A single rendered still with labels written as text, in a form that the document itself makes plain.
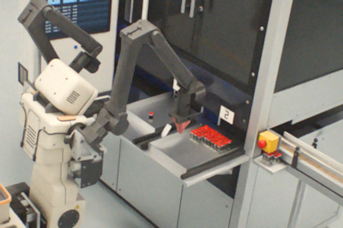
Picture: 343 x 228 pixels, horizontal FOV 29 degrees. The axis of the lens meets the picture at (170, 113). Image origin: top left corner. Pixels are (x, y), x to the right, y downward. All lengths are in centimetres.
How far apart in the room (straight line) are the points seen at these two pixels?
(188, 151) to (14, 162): 173
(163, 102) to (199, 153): 50
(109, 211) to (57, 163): 143
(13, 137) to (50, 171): 207
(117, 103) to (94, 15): 105
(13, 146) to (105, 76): 126
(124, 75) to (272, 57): 75
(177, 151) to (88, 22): 85
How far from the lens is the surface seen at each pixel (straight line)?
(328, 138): 362
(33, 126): 265
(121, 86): 244
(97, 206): 413
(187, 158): 303
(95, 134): 249
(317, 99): 334
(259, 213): 344
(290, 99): 314
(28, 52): 340
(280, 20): 282
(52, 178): 275
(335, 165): 307
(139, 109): 338
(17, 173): 441
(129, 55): 239
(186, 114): 277
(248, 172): 316
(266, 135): 302
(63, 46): 344
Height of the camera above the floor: 251
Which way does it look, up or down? 29 degrees down
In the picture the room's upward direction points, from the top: 7 degrees clockwise
